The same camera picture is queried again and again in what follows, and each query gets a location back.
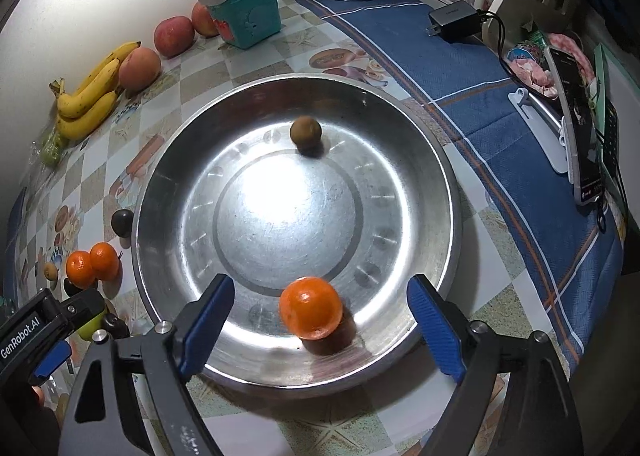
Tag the white phone stand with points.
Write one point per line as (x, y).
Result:
(532, 113)

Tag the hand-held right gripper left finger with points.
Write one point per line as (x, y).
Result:
(207, 328)

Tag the round metal basin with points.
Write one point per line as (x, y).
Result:
(280, 216)

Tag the small brown longan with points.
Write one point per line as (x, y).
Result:
(50, 270)

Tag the patterned plastic tablecloth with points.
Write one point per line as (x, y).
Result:
(210, 80)

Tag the person's left hand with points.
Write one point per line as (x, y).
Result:
(38, 395)

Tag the red apple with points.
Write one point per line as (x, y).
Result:
(173, 35)
(204, 20)

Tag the orange tangerine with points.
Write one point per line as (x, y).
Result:
(106, 261)
(310, 308)
(79, 268)

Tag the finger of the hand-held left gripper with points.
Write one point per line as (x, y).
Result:
(85, 310)
(50, 362)

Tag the pink plastic bag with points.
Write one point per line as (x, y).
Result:
(537, 73)

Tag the brown kiwi fruit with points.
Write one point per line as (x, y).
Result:
(305, 134)

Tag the teal plastic box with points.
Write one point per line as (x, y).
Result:
(250, 15)

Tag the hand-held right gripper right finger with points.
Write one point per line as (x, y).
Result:
(435, 328)

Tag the orange peach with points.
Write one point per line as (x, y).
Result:
(140, 68)

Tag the green booklet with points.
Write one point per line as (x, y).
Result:
(607, 85)

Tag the blue checked cloth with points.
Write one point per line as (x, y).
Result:
(450, 100)

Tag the black charger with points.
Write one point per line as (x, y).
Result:
(452, 21)

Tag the green pear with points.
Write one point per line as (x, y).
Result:
(90, 332)

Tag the bag of green fruit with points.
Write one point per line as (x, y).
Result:
(50, 146)

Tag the black smartphone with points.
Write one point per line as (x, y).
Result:
(575, 120)

